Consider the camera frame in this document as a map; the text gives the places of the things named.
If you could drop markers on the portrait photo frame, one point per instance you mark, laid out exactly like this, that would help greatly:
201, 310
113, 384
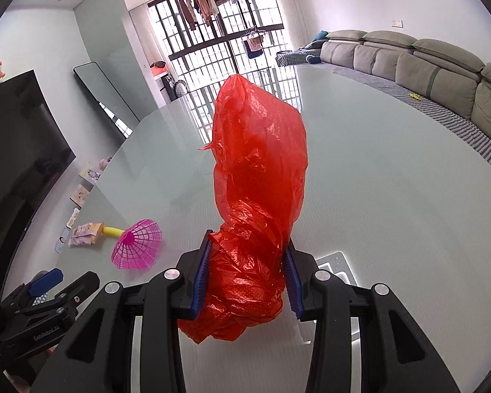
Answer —
62, 240

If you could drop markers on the tall white photo frame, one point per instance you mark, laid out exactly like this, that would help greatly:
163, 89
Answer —
89, 172

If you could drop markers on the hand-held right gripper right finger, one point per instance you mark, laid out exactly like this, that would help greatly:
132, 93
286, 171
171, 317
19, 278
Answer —
291, 284

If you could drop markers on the dark washing machine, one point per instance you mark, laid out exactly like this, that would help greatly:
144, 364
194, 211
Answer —
180, 88

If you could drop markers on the square couple photo frame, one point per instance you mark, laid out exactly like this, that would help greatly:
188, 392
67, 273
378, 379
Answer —
81, 194

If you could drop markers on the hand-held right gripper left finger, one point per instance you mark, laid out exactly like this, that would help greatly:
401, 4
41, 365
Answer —
198, 280

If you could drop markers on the grey fabric sofa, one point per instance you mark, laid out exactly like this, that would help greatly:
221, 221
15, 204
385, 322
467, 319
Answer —
433, 69

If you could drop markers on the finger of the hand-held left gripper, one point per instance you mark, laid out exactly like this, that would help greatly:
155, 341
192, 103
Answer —
77, 290
45, 280

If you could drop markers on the red plastic bag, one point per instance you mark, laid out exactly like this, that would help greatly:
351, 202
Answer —
257, 151

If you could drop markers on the pink beige packet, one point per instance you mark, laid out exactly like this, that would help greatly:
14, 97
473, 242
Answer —
84, 234

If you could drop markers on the black window grille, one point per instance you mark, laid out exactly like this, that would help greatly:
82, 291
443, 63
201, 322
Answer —
212, 44

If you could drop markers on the small hanging clothes rack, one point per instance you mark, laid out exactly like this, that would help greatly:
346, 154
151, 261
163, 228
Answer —
253, 49

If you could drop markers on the scalloped comic photo frame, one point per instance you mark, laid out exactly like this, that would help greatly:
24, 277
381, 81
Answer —
73, 217

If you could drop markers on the large black television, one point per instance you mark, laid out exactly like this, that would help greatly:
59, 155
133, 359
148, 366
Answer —
16, 151

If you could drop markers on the checkered sofa seat cover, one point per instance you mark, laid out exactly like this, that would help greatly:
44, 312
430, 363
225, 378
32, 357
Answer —
454, 127

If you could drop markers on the tall standing mirror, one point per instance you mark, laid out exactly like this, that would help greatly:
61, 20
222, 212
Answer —
106, 94

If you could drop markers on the blue cushion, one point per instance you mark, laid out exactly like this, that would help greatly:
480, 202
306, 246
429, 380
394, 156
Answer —
321, 36

